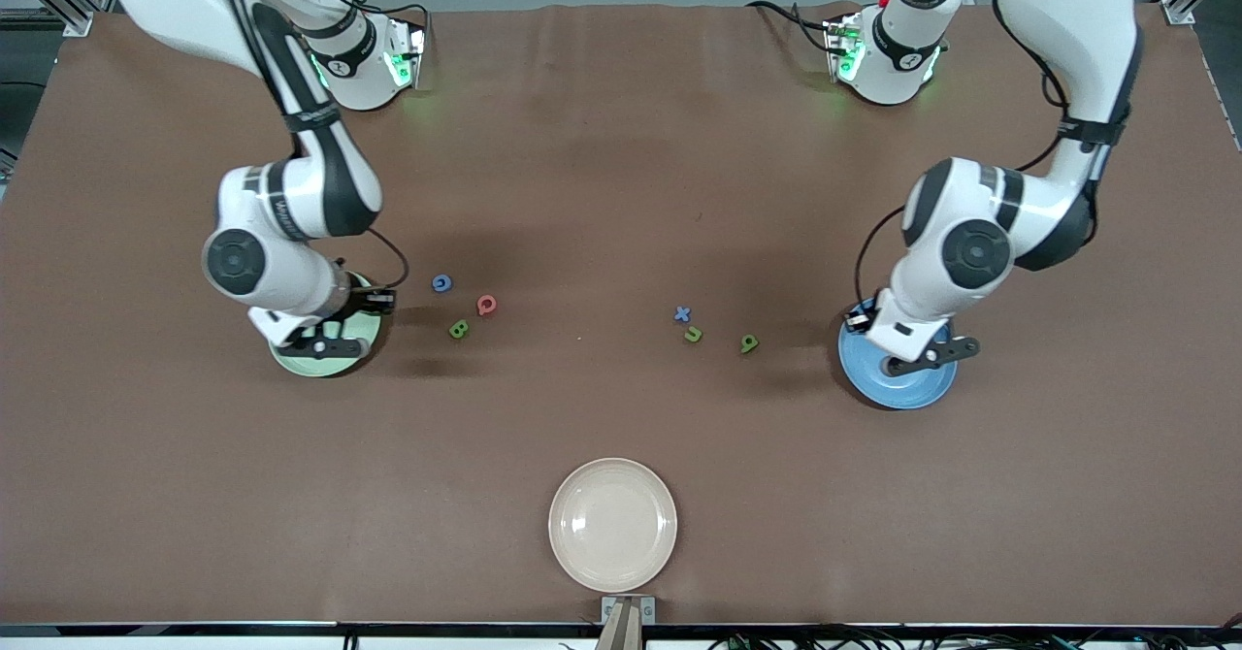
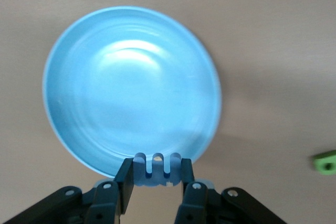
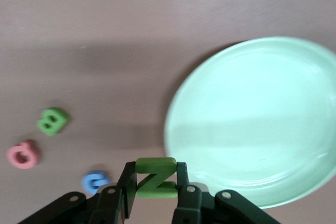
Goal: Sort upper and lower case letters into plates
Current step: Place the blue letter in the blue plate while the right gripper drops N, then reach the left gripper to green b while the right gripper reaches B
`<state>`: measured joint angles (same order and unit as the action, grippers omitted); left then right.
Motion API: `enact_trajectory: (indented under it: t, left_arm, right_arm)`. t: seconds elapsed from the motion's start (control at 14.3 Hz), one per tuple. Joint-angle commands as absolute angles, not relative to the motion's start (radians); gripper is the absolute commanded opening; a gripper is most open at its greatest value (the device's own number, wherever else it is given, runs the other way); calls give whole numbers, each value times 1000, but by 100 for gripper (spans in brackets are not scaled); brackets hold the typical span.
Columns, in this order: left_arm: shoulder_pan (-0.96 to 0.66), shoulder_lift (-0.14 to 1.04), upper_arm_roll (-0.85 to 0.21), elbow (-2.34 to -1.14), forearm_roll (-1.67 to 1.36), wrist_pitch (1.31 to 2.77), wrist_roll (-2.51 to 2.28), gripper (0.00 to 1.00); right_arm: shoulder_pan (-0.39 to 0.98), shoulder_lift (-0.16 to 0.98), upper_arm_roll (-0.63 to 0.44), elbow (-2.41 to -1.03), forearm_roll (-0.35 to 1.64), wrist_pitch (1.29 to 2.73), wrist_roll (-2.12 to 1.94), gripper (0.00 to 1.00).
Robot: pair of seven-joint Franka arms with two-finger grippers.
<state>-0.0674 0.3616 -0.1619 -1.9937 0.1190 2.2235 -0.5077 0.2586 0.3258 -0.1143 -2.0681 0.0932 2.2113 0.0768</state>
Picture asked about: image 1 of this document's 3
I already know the brown table cover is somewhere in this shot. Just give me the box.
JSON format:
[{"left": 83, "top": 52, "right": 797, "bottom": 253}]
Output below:
[{"left": 0, "top": 2, "right": 1242, "bottom": 627}]

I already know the blue plate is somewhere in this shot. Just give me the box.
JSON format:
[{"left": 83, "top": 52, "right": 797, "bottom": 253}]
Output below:
[{"left": 837, "top": 310, "right": 959, "bottom": 410}]

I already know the left arm base box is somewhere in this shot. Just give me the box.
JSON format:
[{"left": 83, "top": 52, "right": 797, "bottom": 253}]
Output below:
[{"left": 823, "top": 12, "right": 866, "bottom": 83}]

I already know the black arm base cable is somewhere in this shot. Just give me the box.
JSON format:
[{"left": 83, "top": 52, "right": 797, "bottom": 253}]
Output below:
[
  {"left": 745, "top": 0, "right": 840, "bottom": 54},
  {"left": 349, "top": 0, "right": 433, "bottom": 35}
]

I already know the black table edge strip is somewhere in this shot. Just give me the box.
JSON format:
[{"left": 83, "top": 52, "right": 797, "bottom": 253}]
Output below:
[{"left": 0, "top": 621, "right": 1242, "bottom": 639}]

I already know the light green plate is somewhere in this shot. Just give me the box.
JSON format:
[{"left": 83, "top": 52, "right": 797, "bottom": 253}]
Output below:
[{"left": 270, "top": 272, "right": 382, "bottom": 378}]

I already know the black left arm base cable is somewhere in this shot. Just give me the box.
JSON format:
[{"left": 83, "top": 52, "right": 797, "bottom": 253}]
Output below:
[{"left": 745, "top": 0, "right": 840, "bottom": 54}]

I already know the right arm base box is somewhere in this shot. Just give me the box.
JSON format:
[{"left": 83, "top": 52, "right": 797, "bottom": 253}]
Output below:
[{"left": 383, "top": 17, "right": 428, "bottom": 90}]

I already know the black right arm base cable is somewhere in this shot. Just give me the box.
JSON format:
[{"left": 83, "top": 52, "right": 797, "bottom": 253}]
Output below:
[{"left": 349, "top": 0, "right": 433, "bottom": 35}]

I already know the beige plate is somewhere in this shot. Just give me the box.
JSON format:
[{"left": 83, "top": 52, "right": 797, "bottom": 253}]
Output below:
[{"left": 548, "top": 457, "right": 678, "bottom": 594}]

